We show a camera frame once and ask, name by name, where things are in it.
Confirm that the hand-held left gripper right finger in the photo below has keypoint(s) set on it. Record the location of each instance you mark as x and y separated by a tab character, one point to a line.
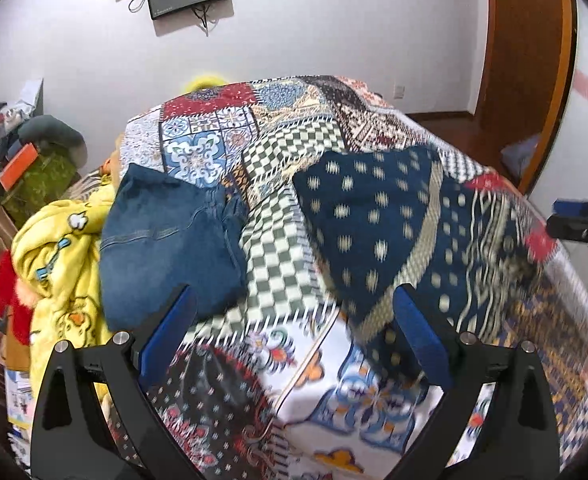
418	322

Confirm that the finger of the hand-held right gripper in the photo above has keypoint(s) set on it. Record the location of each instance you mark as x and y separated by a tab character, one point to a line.
573	206
578	232

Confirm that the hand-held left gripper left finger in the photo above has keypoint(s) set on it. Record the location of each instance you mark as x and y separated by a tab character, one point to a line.
171	322

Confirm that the navy patterned garment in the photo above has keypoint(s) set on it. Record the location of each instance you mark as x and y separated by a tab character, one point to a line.
373	220

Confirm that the light blue cloth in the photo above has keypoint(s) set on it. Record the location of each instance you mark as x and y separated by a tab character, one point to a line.
521	157

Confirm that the folded blue jeans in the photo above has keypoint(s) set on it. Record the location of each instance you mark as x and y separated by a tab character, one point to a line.
169	250

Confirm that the yellow cartoon blanket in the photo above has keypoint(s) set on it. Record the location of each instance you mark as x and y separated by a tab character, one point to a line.
59	270

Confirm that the patchwork printed blanket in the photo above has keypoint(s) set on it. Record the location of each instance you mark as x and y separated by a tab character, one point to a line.
284	260

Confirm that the wooden door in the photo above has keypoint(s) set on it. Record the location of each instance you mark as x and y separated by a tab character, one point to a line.
523	60

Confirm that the red cloth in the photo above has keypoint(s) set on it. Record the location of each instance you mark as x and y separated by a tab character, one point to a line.
9	290

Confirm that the white printed box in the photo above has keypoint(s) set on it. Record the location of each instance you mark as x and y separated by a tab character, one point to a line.
20	405

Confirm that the green patterned cloth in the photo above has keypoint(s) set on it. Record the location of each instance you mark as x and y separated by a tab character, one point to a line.
44	185

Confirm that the orange box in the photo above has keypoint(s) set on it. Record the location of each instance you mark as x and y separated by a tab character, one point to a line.
18	167

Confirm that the grey cushion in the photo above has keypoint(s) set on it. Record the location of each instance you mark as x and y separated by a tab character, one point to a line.
54	132

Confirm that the yellow plush pillow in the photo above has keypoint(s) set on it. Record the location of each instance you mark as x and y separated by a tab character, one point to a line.
206	82

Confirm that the clutter pile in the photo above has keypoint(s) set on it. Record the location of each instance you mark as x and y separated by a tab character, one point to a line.
6	125

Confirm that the white wall socket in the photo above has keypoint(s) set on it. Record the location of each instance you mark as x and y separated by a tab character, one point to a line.
399	91

